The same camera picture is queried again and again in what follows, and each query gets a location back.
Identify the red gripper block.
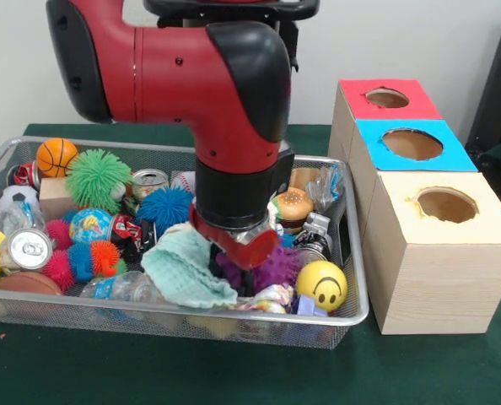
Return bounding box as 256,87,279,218
189,202,280,296

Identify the mint waffle cloth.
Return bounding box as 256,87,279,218
140,225,239,309

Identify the multicolour spiky caterpillar toy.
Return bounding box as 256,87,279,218
41,219,127,292

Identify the silver mesh bin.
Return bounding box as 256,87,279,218
0,135,370,351

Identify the wooden three-hole box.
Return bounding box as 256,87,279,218
327,78,501,337

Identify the purple spiky ball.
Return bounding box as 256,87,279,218
216,246,302,292

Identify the crumpled printed snack wrapper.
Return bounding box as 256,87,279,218
237,284,296,314

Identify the purple plastic toy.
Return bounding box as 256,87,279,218
294,294,330,317

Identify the dented silver can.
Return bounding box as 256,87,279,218
292,234,334,265

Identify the toy hamburger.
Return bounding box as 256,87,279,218
268,187,315,235

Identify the yellow smiley ball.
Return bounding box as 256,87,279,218
295,260,348,312

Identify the blue spiky ball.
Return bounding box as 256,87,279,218
135,187,196,229

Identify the silver metallic toy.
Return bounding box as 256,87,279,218
303,212,331,237

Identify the dark green tablecloth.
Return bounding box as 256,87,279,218
0,121,501,405

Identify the white baseball toy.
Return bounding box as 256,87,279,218
170,170,197,191

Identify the crushed red black can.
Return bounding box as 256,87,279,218
110,213,158,261

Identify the crushed clear plastic bottle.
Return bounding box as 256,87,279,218
81,271,167,303
0,201,46,235

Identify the ridged wooden block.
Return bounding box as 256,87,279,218
290,168,319,189

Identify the silver drink can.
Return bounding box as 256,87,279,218
131,168,170,202

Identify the blue globe ball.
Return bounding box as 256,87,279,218
69,208,115,245

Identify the green spiky ball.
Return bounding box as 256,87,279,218
66,148,133,214

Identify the plain wooden block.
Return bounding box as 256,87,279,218
38,176,78,220

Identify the brown football toy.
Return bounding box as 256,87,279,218
0,271,64,296

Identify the silver pull-tab can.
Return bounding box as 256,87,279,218
5,227,54,271

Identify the orange basketball toy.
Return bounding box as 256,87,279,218
35,138,80,178

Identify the black white soccer ball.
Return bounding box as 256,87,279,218
0,185,40,212

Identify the red drink can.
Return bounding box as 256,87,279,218
13,161,43,189

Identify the black stand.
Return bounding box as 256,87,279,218
465,7,501,195

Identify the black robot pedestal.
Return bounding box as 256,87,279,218
143,0,321,75

